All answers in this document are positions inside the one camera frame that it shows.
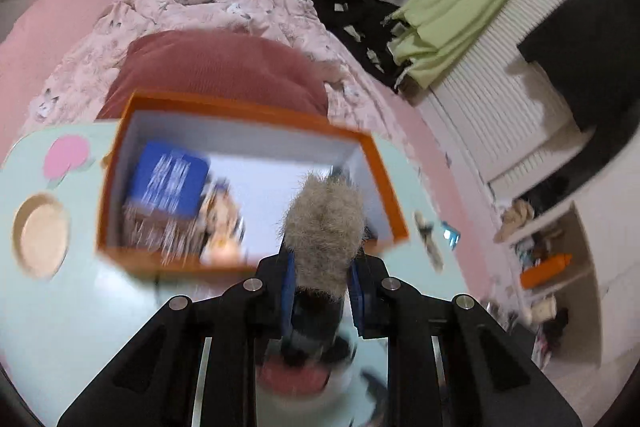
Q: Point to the beige cartoon figure case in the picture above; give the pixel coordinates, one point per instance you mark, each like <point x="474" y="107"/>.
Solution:
<point x="222" y="249"/>

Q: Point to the dark pink pillow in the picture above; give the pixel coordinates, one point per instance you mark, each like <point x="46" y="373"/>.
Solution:
<point x="215" y="67"/>

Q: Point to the light green hanging cloth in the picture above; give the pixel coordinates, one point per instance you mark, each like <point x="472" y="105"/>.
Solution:
<point x="460" y="2"/>

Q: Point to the white slatted door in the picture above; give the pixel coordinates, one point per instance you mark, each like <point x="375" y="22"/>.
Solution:
<point x="500" y="107"/>

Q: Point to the orange cardboard box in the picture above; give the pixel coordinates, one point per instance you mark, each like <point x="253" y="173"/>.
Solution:
<point x="175" y="268"/>

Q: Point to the blue flat box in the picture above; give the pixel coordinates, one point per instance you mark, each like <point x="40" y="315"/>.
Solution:
<point x="167" y="182"/>

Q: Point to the brown fur pom-pom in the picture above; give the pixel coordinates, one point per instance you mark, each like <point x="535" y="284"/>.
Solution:
<point x="325" y="227"/>

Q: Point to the black clothes pile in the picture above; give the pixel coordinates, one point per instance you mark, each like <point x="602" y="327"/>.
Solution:
<point x="360" y="22"/>

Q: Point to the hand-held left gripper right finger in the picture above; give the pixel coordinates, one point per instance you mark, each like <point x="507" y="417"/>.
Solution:
<point x="356" y="302"/>

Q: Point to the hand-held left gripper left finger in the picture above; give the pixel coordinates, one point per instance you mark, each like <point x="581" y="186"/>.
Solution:
<point x="286" y="307"/>

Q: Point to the white cup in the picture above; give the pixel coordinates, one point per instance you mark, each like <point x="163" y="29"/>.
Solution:
<point x="542" y="309"/>

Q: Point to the beige crumpled cloth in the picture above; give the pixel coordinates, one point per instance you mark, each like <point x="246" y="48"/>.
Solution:
<point x="515" y="217"/>

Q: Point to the black hanging cloth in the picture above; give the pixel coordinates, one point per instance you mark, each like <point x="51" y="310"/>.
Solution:
<point x="585" y="47"/>

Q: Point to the pink bed sheet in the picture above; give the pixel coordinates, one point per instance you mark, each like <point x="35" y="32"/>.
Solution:
<point x="40" y="37"/>

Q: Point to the orange bottle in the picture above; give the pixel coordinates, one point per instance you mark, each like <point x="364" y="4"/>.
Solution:
<point x="545" y="269"/>

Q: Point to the mint green cartoon desktop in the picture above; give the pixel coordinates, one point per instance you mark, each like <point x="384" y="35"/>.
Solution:
<point x="75" y="307"/>

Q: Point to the white open shelf unit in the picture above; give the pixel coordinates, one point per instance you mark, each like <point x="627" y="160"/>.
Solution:
<point x="565" y="267"/>

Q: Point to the pink floral quilt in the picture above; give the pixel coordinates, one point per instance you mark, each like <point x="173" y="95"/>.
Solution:
<point x="200" y="17"/>

